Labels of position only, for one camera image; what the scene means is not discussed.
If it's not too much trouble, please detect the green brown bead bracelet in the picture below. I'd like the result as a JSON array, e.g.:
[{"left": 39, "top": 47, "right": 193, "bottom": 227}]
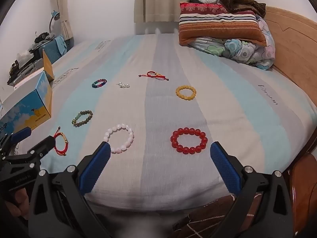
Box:
[{"left": 72, "top": 110, "right": 94, "bottom": 127}]

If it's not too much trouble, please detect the blue yellow cardboard box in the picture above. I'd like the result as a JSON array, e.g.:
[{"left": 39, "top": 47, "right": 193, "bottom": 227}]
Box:
[{"left": 0, "top": 49, "right": 55, "bottom": 139}]

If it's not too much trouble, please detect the beige side curtain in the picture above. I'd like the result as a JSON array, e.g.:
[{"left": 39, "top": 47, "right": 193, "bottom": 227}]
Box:
[{"left": 53, "top": 0, "right": 75, "bottom": 42}]

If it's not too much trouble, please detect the white pink bead bracelet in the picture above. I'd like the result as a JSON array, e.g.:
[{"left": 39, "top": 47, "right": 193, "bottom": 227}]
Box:
[{"left": 103, "top": 123, "right": 135, "bottom": 154}]

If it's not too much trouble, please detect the beige window curtain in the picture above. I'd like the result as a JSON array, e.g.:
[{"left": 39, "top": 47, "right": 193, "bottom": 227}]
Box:
[{"left": 134, "top": 0, "right": 251, "bottom": 23}]

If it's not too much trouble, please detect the black bag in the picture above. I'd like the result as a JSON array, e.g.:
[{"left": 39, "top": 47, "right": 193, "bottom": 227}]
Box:
[{"left": 34, "top": 32, "right": 50, "bottom": 44}]

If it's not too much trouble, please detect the blue desk lamp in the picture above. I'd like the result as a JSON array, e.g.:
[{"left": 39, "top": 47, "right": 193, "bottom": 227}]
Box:
[{"left": 49, "top": 10, "right": 60, "bottom": 34}]

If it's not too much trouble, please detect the striped bed sheet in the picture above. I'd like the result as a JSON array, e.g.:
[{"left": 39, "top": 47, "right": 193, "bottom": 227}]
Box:
[{"left": 15, "top": 33, "right": 317, "bottom": 212}]

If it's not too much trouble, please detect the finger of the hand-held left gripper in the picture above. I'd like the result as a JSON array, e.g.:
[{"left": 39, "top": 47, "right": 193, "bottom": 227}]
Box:
[
  {"left": 6, "top": 137, "right": 56, "bottom": 169},
  {"left": 0, "top": 127, "right": 32, "bottom": 160}
]

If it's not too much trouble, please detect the floral quilt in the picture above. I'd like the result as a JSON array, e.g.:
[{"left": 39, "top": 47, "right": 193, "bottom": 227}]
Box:
[{"left": 188, "top": 17, "right": 276, "bottom": 70}]

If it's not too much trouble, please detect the wooden bed footboard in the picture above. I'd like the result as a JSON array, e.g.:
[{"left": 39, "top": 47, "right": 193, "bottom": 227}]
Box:
[{"left": 282, "top": 151, "right": 317, "bottom": 238}]

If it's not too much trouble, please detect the striped orange pillow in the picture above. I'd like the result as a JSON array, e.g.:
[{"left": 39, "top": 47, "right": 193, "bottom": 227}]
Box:
[{"left": 178, "top": 2, "right": 267, "bottom": 47}]

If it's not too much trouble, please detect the multicolour bead bracelet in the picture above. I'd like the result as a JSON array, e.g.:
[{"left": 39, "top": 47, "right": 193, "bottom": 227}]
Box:
[{"left": 91, "top": 79, "right": 108, "bottom": 89}]

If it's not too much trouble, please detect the red braided cord bracelet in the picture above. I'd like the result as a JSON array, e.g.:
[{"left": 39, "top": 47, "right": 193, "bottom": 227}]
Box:
[
  {"left": 138, "top": 71, "right": 170, "bottom": 82},
  {"left": 53, "top": 126, "right": 70, "bottom": 156}
]

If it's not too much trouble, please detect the yellow bead bracelet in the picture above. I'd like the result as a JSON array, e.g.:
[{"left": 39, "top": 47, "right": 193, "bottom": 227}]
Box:
[{"left": 176, "top": 85, "right": 197, "bottom": 101}]

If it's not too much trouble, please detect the silver case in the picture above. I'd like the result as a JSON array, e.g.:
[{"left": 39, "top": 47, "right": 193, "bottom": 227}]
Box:
[{"left": 7, "top": 58, "right": 45, "bottom": 86}]

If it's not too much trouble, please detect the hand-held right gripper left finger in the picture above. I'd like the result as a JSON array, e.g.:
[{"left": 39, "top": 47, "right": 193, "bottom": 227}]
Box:
[{"left": 28, "top": 141, "right": 112, "bottom": 238}]

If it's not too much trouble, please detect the light blue cloth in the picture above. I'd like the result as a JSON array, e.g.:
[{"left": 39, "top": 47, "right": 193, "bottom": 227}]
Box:
[{"left": 55, "top": 35, "right": 68, "bottom": 55}]

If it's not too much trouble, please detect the person's left hand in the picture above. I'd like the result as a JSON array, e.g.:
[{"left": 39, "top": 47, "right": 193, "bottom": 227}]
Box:
[{"left": 5, "top": 187, "right": 30, "bottom": 220}]

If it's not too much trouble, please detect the wooden headboard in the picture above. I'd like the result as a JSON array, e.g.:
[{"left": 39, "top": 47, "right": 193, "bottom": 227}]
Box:
[{"left": 263, "top": 6, "right": 317, "bottom": 109}]

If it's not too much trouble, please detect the dark brown patterned cloth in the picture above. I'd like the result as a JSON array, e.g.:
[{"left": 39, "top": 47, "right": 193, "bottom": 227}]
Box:
[{"left": 172, "top": 195, "right": 260, "bottom": 238}]

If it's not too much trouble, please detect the blue ribbed suitcase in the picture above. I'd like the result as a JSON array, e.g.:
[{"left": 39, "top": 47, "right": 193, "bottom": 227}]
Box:
[{"left": 42, "top": 35, "right": 67, "bottom": 63}]

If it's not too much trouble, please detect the red bead bracelet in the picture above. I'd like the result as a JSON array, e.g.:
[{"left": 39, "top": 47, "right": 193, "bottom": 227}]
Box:
[{"left": 170, "top": 127, "right": 208, "bottom": 154}]

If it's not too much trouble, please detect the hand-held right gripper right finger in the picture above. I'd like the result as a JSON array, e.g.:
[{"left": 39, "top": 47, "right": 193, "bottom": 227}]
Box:
[{"left": 210, "top": 141, "right": 295, "bottom": 238}]

